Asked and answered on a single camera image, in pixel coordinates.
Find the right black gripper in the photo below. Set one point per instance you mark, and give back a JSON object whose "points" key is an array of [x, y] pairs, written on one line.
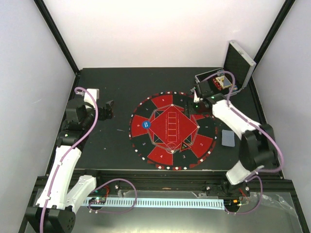
{"points": [[189, 109]]}

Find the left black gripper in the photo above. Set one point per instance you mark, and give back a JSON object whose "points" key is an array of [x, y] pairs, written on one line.
{"points": [[102, 116]]}

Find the blue small blind button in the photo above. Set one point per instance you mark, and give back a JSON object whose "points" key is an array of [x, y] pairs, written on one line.
{"points": [[146, 124]]}

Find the black triangular marker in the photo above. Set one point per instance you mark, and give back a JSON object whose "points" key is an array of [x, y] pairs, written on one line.
{"points": [[184, 146]]}

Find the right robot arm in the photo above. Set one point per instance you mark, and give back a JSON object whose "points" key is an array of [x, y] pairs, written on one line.
{"points": [[258, 150]]}

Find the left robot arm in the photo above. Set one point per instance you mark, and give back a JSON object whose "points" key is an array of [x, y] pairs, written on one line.
{"points": [[56, 208]]}

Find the red dice in case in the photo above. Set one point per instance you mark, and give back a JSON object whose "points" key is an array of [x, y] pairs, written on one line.
{"points": [[217, 84]]}

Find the pyramid card box in case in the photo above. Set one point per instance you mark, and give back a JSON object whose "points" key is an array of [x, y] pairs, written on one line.
{"points": [[223, 81]]}

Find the blue card deck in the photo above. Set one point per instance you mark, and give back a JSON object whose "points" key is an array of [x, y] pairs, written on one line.
{"points": [[228, 138]]}

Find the green chip stack in case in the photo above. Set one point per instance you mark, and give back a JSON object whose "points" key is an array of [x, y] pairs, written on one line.
{"points": [[220, 71]]}

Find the aluminium poker case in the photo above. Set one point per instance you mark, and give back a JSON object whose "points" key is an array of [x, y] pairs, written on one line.
{"points": [[238, 68]]}

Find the round red black poker mat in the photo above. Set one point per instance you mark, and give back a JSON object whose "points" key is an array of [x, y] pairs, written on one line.
{"points": [[169, 123]]}

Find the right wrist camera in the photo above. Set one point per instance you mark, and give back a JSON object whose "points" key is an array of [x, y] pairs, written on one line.
{"points": [[202, 91]]}

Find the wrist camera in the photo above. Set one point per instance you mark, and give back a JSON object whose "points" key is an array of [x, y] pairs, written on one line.
{"points": [[202, 91], [92, 95]]}

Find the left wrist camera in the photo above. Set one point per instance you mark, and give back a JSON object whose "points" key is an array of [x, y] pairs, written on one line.
{"points": [[92, 95]]}

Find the white slotted cable duct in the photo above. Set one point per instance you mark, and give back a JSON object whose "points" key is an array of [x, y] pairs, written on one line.
{"points": [[155, 203]]}

